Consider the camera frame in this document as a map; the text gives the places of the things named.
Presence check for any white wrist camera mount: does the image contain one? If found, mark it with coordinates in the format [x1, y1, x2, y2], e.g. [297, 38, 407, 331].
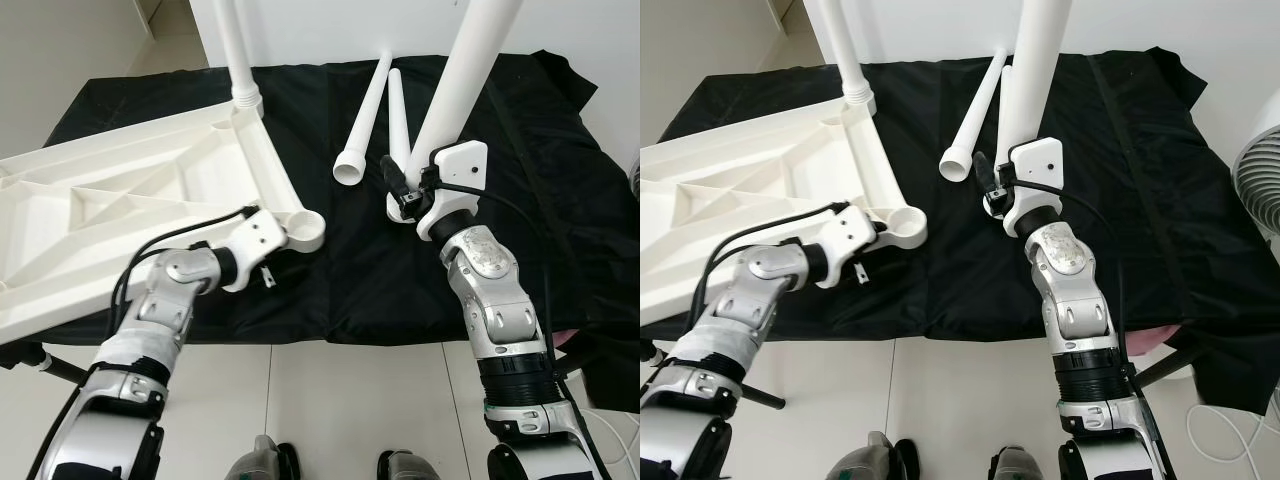
[1005, 138, 1064, 238]
[822, 203, 881, 291]
[218, 205, 291, 293]
[415, 140, 491, 243]

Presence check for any white plastic table top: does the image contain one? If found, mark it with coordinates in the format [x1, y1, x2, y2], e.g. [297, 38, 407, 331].
[640, 92, 928, 329]
[0, 95, 329, 346]

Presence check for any black fabric table cover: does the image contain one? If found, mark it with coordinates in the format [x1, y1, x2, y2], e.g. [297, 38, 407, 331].
[650, 47, 1280, 416]
[45, 50, 641, 416]

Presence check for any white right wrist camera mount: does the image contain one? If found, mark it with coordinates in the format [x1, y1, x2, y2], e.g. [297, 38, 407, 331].
[415, 140, 491, 243]
[1005, 138, 1064, 238]

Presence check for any black metal frame rod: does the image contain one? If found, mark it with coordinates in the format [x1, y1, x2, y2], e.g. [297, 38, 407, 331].
[0, 345, 86, 386]
[640, 340, 788, 411]

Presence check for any grey robot right foot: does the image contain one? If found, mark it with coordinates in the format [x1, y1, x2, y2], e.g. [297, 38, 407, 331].
[378, 450, 441, 480]
[990, 448, 1051, 480]

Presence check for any white round standing fan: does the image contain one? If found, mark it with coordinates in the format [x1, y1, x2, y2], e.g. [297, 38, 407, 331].
[1232, 125, 1280, 241]

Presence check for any grey robot foot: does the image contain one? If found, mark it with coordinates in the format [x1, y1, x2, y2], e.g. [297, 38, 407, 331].
[990, 448, 1051, 480]
[378, 450, 441, 480]
[830, 432, 916, 480]
[225, 435, 296, 480]

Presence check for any grey metal table leg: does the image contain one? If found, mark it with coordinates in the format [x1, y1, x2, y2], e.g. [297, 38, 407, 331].
[1135, 345, 1201, 391]

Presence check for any grey robot left foot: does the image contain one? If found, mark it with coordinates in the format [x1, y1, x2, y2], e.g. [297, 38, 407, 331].
[830, 432, 916, 480]
[225, 435, 296, 480]

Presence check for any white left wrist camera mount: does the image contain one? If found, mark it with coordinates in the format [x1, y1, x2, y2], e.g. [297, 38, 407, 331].
[218, 205, 291, 293]
[822, 203, 881, 291]

